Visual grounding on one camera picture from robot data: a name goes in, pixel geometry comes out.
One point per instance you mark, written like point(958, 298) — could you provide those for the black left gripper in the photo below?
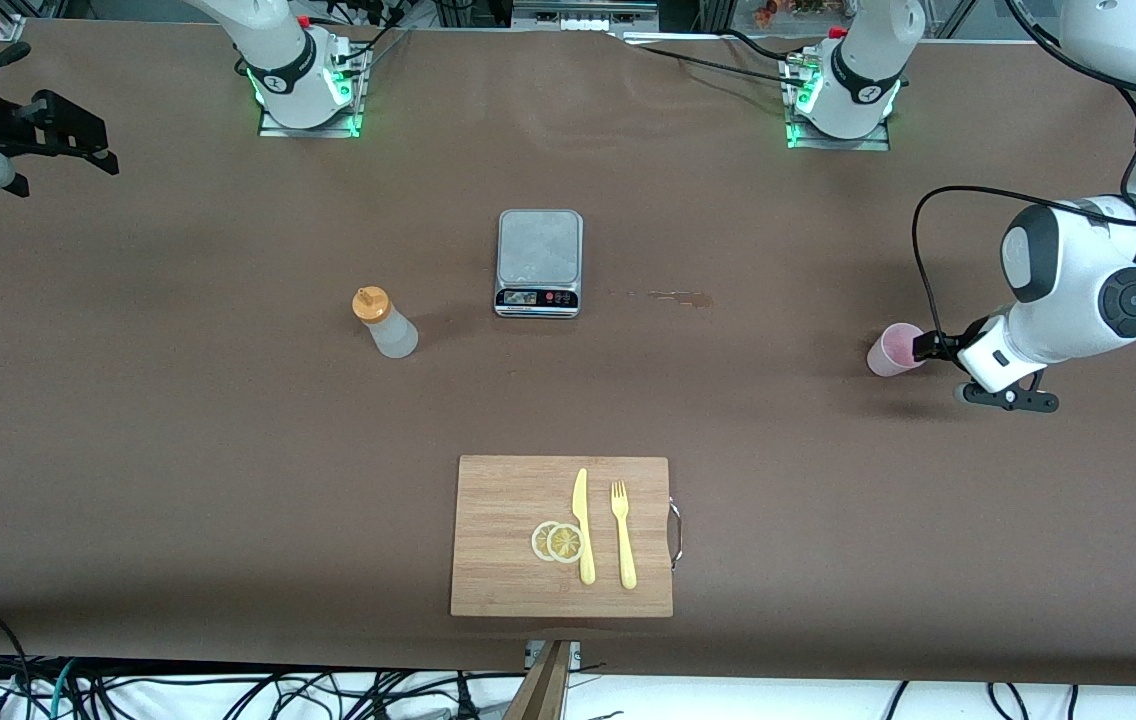
point(940, 345)

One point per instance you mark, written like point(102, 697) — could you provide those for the pink plastic cup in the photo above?
point(886, 355)

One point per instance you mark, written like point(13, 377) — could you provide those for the translucent sauce bottle orange cap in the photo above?
point(393, 335)

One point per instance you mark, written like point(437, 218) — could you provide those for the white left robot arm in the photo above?
point(1078, 290)

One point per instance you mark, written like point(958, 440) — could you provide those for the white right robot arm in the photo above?
point(283, 60)

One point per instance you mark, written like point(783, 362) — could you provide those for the yellow plastic fork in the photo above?
point(623, 535)

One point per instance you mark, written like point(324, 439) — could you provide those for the orange toy items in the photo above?
point(768, 12)

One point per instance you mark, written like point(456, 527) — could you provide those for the yellow plastic knife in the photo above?
point(581, 505)

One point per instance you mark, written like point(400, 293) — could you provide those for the silver digital kitchen scale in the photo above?
point(538, 297)

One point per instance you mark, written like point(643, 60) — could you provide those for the lemon slice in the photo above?
point(565, 543)
point(538, 541)

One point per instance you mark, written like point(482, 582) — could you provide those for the grey power strip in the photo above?
point(583, 22)

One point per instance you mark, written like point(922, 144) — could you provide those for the bamboo cutting board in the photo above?
point(498, 560)

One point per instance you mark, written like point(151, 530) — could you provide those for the wooden beam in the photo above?
point(540, 695)

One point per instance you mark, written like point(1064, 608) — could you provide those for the aluminium frame profile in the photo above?
point(10, 25)

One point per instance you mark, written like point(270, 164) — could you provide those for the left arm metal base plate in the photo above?
point(833, 145)

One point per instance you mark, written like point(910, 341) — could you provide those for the small metal bracket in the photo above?
point(574, 655)

